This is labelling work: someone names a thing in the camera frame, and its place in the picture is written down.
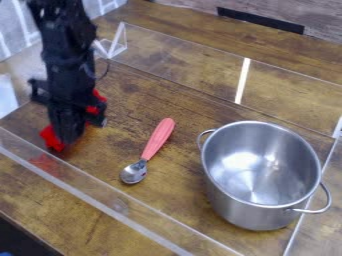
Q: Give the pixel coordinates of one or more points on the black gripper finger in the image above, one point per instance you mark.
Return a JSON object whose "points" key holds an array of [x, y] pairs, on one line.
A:
{"points": [[57, 113], [75, 126]]}

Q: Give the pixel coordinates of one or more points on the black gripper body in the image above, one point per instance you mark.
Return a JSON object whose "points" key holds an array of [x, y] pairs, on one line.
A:
{"points": [[69, 83]]}

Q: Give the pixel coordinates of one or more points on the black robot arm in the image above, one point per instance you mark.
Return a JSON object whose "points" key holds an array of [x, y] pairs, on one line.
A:
{"points": [[67, 31]]}

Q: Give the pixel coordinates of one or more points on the silver steel pot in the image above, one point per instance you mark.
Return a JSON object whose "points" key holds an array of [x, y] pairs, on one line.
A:
{"points": [[262, 173]]}

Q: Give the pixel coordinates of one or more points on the red rectangular block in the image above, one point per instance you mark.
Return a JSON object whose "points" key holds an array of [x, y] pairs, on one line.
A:
{"points": [[93, 107]]}

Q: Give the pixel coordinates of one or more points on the clear acrylic front barrier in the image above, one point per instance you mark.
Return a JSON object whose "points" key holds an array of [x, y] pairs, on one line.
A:
{"points": [[169, 232]]}

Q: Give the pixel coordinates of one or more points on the black strip on table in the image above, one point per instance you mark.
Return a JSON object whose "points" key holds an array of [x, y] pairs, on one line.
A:
{"points": [[261, 20]]}

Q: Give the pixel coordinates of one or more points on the clear acrylic triangle bracket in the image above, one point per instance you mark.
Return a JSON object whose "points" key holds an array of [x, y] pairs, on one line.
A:
{"points": [[110, 48]]}

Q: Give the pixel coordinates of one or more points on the spoon with pink handle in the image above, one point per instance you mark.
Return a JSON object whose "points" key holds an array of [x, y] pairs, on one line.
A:
{"points": [[134, 173]]}

